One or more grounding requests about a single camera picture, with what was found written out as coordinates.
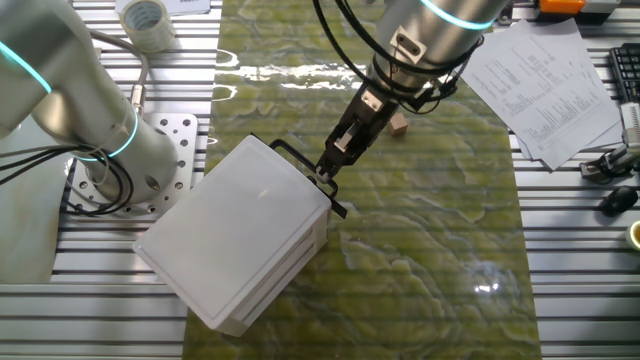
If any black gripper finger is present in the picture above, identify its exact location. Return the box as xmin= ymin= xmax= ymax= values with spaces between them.
xmin=327 ymin=158 xmax=351 ymax=184
xmin=314 ymin=152 xmax=335 ymax=182

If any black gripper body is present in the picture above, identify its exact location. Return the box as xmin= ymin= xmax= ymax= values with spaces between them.
xmin=324 ymin=88 xmax=401 ymax=169

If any drawer with black handle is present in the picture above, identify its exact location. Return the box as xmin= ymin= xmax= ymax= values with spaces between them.
xmin=249 ymin=132 xmax=349 ymax=220

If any white drawer cabinet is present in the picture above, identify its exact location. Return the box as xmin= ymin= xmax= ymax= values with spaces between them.
xmin=132 ymin=133 xmax=334 ymax=337

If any wooden cube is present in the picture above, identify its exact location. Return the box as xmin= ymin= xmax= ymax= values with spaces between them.
xmin=387 ymin=112 xmax=410 ymax=138

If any green marble pattern mat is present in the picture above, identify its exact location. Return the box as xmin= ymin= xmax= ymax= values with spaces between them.
xmin=182 ymin=0 xmax=544 ymax=360

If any printed paper sheet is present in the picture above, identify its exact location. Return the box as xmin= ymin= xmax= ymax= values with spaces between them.
xmin=459 ymin=33 xmax=623 ymax=171
xmin=499 ymin=18 xmax=625 ymax=161

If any clear tape roll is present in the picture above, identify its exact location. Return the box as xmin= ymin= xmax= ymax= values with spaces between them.
xmin=119 ymin=0 xmax=177 ymax=54

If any black computer mouse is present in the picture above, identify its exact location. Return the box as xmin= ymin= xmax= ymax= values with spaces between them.
xmin=599 ymin=185 xmax=640 ymax=217

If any black keyboard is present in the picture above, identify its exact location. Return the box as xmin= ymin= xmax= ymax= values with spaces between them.
xmin=608 ymin=43 xmax=640 ymax=104

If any cream round cup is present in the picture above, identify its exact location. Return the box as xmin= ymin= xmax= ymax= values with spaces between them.
xmin=624 ymin=219 xmax=640 ymax=251

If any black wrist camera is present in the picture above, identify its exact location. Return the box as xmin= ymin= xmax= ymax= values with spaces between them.
xmin=399 ymin=79 xmax=459 ymax=115

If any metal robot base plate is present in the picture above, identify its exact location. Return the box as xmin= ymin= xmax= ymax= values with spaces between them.
xmin=64 ymin=112 xmax=200 ymax=221

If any black cable bundle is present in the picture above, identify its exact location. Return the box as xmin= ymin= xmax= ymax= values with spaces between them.
xmin=0 ymin=0 xmax=486 ymax=216

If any grey cable with metal connector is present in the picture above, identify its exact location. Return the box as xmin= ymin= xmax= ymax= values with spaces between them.
xmin=89 ymin=29 xmax=150 ymax=117

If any metal camera mount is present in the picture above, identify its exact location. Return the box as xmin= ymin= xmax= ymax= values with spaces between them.
xmin=579 ymin=143 xmax=640 ymax=182

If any silver finned camera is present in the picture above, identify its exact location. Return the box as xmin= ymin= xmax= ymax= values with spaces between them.
xmin=619 ymin=102 xmax=640 ymax=146

